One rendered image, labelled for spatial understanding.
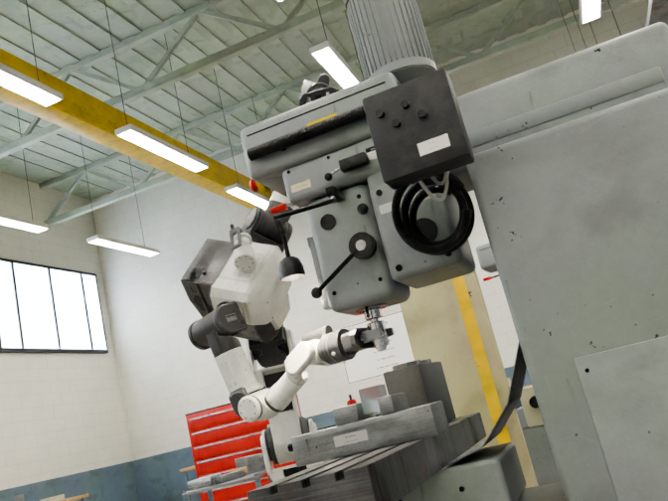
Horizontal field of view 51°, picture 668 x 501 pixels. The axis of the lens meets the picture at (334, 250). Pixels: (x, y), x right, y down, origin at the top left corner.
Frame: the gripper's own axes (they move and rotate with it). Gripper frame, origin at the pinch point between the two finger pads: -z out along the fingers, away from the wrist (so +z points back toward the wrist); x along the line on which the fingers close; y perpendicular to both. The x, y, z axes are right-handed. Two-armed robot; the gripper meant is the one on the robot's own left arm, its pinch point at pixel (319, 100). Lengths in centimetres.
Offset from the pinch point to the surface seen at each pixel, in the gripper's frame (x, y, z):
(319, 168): 4.0, -15.1, -26.3
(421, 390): -8, -87, -28
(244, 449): 173, -339, 390
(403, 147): -17, -10, -59
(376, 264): -4, -41, -41
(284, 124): 10.4, -2.3, -18.2
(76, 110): 272, 13, 553
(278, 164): 14.7, -11.8, -22.3
